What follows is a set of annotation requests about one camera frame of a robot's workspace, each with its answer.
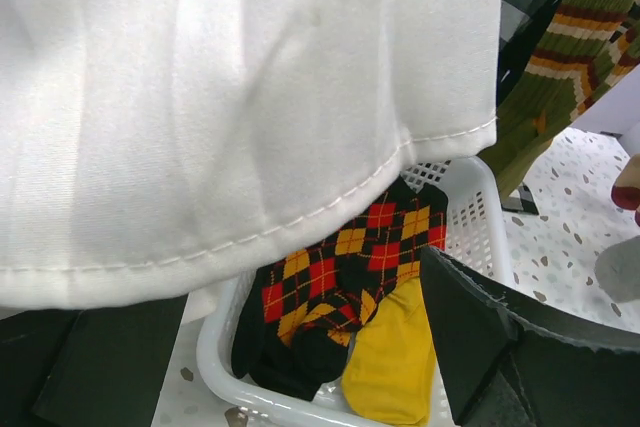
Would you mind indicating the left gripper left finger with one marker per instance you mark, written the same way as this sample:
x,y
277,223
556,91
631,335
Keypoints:
x,y
100,367

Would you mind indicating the white ruffled blouse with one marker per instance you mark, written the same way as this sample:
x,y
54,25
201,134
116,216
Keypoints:
x,y
150,148

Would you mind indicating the olive striped hanging sock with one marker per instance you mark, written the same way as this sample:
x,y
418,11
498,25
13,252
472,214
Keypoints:
x,y
587,48

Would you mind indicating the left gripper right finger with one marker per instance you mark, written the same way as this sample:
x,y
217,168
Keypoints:
x,y
509,360

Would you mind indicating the grey yellow sock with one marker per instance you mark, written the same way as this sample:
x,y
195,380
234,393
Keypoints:
x,y
617,270

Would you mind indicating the black red yellow argyle sock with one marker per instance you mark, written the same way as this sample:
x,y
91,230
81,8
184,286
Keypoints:
x,y
295,327

